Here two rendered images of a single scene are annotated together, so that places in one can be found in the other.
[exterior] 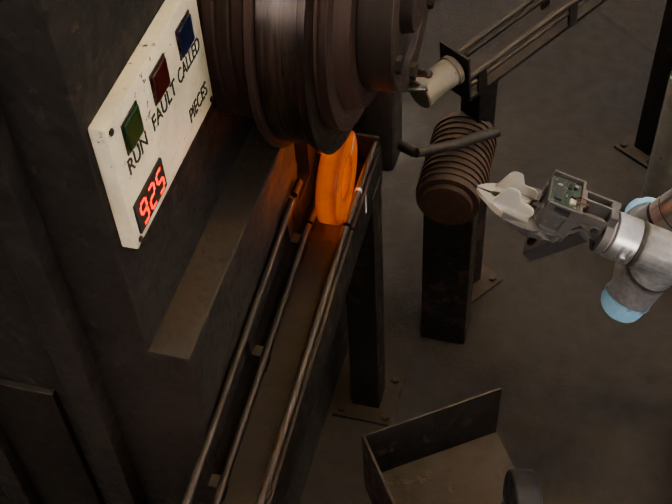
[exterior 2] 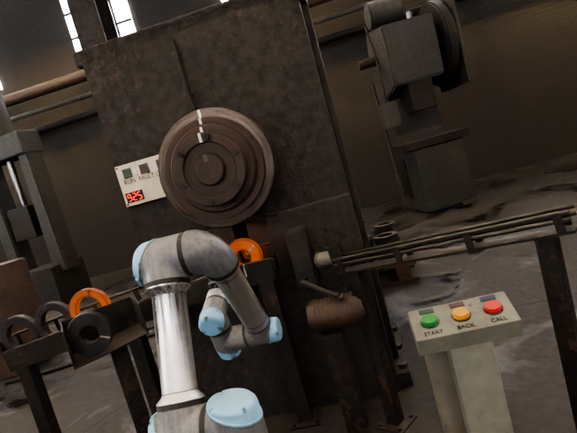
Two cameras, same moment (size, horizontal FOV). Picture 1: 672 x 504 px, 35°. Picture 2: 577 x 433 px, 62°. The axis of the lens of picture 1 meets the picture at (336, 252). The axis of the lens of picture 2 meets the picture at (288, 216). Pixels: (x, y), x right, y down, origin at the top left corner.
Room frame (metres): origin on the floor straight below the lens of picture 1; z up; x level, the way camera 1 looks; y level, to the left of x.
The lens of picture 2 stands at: (1.14, -1.96, 1.06)
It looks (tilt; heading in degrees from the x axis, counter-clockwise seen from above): 6 degrees down; 81
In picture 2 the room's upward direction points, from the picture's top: 16 degrees counter-clockwise
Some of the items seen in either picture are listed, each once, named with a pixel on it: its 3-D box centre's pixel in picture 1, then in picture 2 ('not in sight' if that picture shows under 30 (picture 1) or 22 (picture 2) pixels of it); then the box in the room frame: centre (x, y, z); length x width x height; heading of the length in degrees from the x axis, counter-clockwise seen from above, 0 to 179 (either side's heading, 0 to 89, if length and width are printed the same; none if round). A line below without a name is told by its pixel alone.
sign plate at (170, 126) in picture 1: (159, 112); (148, 179); (0.93, 0.19, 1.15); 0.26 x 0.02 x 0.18; 162
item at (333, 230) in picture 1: (344, 202); not in sight; (1.24, -0.02, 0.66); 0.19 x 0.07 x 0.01; 162
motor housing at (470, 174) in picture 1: (453, 235); (351, 361); (1.49, -0.25, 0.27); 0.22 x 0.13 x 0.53; 162
